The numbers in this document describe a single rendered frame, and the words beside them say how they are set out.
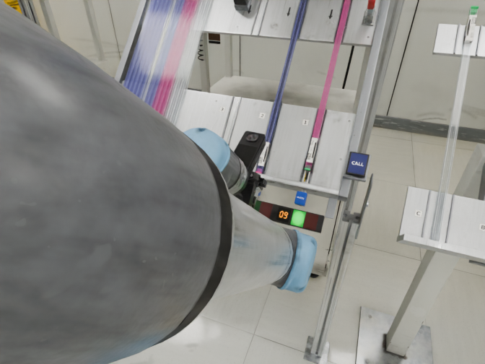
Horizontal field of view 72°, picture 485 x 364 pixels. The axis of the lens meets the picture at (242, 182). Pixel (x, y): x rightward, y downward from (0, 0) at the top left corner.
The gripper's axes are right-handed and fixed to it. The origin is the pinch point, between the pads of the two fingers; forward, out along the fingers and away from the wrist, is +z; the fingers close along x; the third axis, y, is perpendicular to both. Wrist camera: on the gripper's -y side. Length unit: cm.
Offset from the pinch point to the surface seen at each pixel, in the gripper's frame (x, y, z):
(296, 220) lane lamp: 11.2, 5.1, 3.8
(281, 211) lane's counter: 7.2, 4.0, 3.8
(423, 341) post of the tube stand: 58, 32, 67
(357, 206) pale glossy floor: 30, -18, 116
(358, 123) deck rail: 19.8, -19.8, 1.6
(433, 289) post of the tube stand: 50, 13, 35
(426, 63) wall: 55, -130, 153
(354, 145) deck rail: 20.1, -14.4, 1.6
